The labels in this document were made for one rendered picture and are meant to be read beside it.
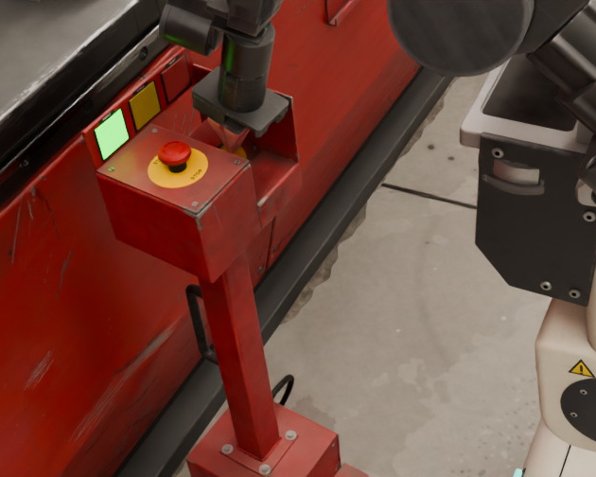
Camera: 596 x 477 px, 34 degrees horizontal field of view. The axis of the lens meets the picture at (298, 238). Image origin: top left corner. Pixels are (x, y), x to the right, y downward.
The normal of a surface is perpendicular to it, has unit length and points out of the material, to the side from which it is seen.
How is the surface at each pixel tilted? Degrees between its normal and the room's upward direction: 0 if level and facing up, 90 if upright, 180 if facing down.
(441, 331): 0
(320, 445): 3
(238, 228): 90
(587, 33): 70
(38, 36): 0
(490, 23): 82
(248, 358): 90
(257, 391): 90
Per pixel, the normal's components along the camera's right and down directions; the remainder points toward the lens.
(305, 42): 0.87, 0.29
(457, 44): -0.34, 0.59
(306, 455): -0.02, -0.70
